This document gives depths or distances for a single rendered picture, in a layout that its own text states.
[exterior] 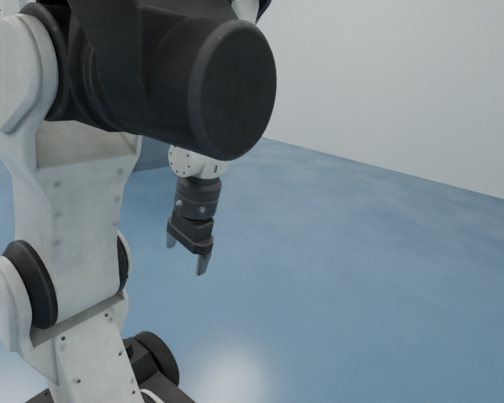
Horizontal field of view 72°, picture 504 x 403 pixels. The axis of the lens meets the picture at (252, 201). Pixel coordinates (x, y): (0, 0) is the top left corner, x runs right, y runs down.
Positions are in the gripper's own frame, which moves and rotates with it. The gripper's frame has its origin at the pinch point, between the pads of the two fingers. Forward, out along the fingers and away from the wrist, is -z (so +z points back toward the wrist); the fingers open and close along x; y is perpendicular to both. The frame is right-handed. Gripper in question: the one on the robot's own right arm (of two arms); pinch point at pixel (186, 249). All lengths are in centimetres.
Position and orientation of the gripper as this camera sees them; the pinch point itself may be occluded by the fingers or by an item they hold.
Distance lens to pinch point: 78.3
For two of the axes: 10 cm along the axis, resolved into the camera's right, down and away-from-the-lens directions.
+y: -6.5, 2.3, -7.3
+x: -7.3, -4.8, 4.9
